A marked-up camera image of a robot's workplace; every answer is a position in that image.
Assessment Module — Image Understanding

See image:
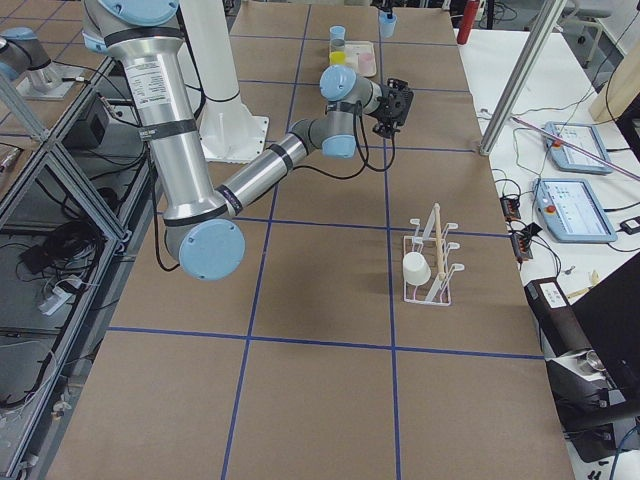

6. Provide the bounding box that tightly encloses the cream plastic tray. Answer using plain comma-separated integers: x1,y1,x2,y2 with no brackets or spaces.
344,41,377,78

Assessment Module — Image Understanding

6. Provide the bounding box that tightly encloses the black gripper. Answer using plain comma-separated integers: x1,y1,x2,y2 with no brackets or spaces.
372,78,414,138

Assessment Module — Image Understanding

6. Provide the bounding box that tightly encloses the black box device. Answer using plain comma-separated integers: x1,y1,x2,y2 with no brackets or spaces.
524,277,592,356

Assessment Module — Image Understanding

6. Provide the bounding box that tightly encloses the red bottle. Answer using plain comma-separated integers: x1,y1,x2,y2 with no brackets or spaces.
456,0,481,45

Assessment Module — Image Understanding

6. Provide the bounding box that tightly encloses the pale green-white plastic cup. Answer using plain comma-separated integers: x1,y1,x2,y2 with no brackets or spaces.
402,251,431,286

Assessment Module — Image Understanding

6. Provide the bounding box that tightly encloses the pink plastic cup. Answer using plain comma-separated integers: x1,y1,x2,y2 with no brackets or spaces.
357,52,376,77

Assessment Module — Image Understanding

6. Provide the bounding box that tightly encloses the upper teach pendant tablet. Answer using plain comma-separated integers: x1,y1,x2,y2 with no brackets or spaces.
544,121,613,175

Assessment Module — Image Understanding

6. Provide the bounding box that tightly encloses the aluminium frame post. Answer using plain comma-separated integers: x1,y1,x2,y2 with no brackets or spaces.
479,0,567,156

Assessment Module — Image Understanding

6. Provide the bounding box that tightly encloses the teach pendant tablet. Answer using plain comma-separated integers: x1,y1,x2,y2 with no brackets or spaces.
544,121,613,175
533,178,617,244

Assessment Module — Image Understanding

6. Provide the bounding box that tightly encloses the white wire cup rack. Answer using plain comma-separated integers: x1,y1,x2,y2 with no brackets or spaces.
402,203,465,307

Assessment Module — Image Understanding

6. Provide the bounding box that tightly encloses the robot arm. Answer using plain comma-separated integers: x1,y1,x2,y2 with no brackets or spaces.
371,0,394,18
83,1,413,280

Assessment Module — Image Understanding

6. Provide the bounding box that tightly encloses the yellow plastic cup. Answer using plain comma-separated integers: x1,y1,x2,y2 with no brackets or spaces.
329,51,346,66

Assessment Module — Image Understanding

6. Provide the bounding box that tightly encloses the lower teach pendant tablet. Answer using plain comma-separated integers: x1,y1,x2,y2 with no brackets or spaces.
533,178,617,244

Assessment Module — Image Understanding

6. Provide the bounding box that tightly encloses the grey plastic cup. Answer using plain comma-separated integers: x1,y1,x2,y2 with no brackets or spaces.
329,38,345,53

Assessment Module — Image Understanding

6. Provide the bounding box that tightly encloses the light blue plastic cup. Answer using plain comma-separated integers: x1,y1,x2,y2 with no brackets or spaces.
378,12,397,38

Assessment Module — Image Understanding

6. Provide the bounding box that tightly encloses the reacher grabber stick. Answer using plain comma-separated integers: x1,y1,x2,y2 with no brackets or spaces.
512,117,639,181

